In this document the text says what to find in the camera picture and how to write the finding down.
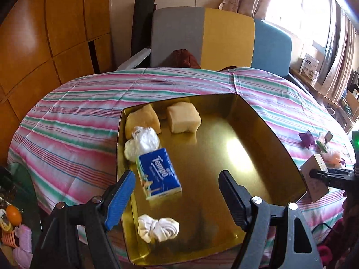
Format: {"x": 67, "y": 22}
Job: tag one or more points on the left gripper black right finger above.
{"x": 237, "y": 199}

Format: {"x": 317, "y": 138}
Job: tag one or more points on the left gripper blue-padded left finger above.
{"x": 117, "y": 199}

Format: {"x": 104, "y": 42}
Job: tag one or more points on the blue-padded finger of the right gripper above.
{"x": 320, "y": 175}

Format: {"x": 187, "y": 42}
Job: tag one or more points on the beige cardboard box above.
{"x": 316, "y": 188}

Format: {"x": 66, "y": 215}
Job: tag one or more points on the purple packet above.
{"x": 307, "y": 139}
{"x": 342, "y": 162}

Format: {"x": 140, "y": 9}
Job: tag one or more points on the peach silicone cup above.
{"x": 331, "y": 157}

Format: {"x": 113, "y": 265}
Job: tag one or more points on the blue Tempo tissue pack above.
{"x": 157, "y": 174}

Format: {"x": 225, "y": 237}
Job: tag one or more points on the white plastic bag ball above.
{"x": 143, "y": 141}

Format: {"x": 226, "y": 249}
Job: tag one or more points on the gold metal tin tray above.
{"x": 233, "y": 137}

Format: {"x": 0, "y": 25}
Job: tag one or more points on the yellow sponge block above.
{"x": 145, "y": 117}
{"x": 183, "y": 117}

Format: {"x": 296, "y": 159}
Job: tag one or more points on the striped pink green bedspread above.
{"x": 71, "y": 144}

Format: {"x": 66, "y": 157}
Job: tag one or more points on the wooden desk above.
{"x": 314, "y": 89}

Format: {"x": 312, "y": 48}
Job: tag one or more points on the green glass side table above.
{"x": 25, "y": 197}

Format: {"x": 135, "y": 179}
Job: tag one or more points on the white appliance box on desk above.
{"x": 309, "y": 66}

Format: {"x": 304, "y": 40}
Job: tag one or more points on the striped side curtain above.
{"x": 337, "y": 65}

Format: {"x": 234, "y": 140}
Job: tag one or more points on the orange fruit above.
{"x": 13, "y": 215}

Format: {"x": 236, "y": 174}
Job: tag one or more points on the pink baby clothes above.
{"x": 23, "y": 253}

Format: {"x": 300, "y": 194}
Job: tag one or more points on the dark red cushion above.
{"x": 181, "y": 58}

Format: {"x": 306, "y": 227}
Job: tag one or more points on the grey yellow blue sofa chair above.
{"x": 217, "y": 39}

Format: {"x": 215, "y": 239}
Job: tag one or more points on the wooden wardrobe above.
{"x": 44, "y": 44}

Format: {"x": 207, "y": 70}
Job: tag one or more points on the black rolled mat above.
{"x": 142, "y": 25}

